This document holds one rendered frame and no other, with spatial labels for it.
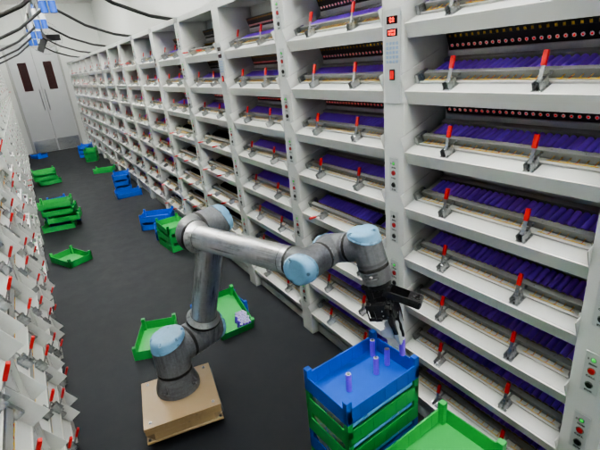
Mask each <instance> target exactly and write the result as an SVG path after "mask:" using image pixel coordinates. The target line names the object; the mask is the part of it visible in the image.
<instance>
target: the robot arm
mask: <svg viewBox="0 0 600 450"><path fill-rule="evenodd" d="M232 227H233V219H232V216H231V214H230V213H229V210H228V209H227V208H226V207H224V206H223V205H221V204H215V205H210V206H209V207H206V208H204V209H202V210H199V211H197V212H193V213H190V214H188V215H186V216H185V217H183V218H182V219H181V220H180V221H179V223H178V225H177V227H176V231H175V236H176V239H177V242H178V244H179V245H180V246H181V247H182V248H183V249H185V250H187V251H189V252H192V253H196V257H195V269H194V282H193V295H192V308H191V309H190V310H189V311H188V312H187V318H186V322H185V323H184V324H182V325H181V326H180V325H177V324H174V325H173V326H172V325H168V326H165V327H162V328H160V329H158V331H156V332H155V333H154V334H153V335H152V336H151V338H150V351H151V354H152V356H153V360H154V366H155V369H156V373H157V376H158V379H157V384H156V392H157V395H158V396H159V397H160V398H161V399H162V400H164V401H177V400H180V399H183V398H185V397H187V396H190V395H191V394H192V393H194V392H195V391H196V390H197V388H198V387H199V385H200V377H199V374H198V372H197V371H196V369H195V368H194V367H193V366H192V362H191V358H193V357H194V356H196V355H197V354H199V353H201V352H202V351H204V350H205V349H206V348H207V347H208V346H210V345H212V344H213V343H215V342H217V341H218V340H220V339H221V338H222V337H223V336H224V334H225V331H226V322H225V320H224V318H223V319H222V315H221V313H220V312H219V311H217V303H218V295H219V287H220V280H221V265H222V256H223V257H227V258H229V259H233V260H236V261H240V262H242V263H249V264H252V265H255V266H258V267H262V268H264V269H268V270H271V271H276V272H280V273H283V274H285V275H286V277H287V279H288V280H289V281H291V282H292V283H293V284H295V285H298V286H304V285H307V284H309V283H311V282H313V281H315V280H316V278H318V277H319V276H320V275H321V274H322V273H324V272H325V271H327V270H329V269H331V268H332V267H333V266H335V265H336V264H338V263H356V264H357V267H358V270H359V272H360V275H361V278H362V283H363V285H361V288H362V290H364V291H365V294H366V296H367V299H368V300H367V302H366V305H365V309H366V312H367V314H368V317H369V320H370V321H376V322H379V321H383V320H386V321H385V322H384V325H385V328H384V329H383V330H382V331H381V332H380V334H381V336H383V337H386V338H394V339H395V340H396V341H397V343H398V344H399V345H402V343H403V340H404V338H403V337H404V335H405V333H404V318H403V314H402V309H401V306H400V304H405V305H407V306H410V307H412V308H415V309H417V310H420V308H421V306H422V303H423V300H424V296H423V295H420V294H418V293H415V292H412V291H410V290H408V289H405V288H402V287H398V286H396V285H393V284H391V279H392V277H393V274H392V271H391V268H390V265H389V262H388V258H387V255H386V251H385V248H384V246H383V242H382V236H381V235H380V233H379V229H378V228H377V227H376V226H374V225H372V224H363V225H358V226H355V227H352V228H351V229H350V230H348V231H347V232H341V233H325V234H321V235H319V236H318V237H316V238H315V239H314V241H313V242H312V244H311V245H309V246H308V247H300V246H289V245H284V244H281V243H277V242H272V241H269V240H264V239H260V238H257V237H249V236H245V235H241V234H238V233H233V232H229V231H230V230H231V229H232ZM369 303H370V304H369ZM399 303H400V304H399ZM368 311H369V312H368ZM369 313H370V315H369ZM370 316H371V317H370Z"/></svg>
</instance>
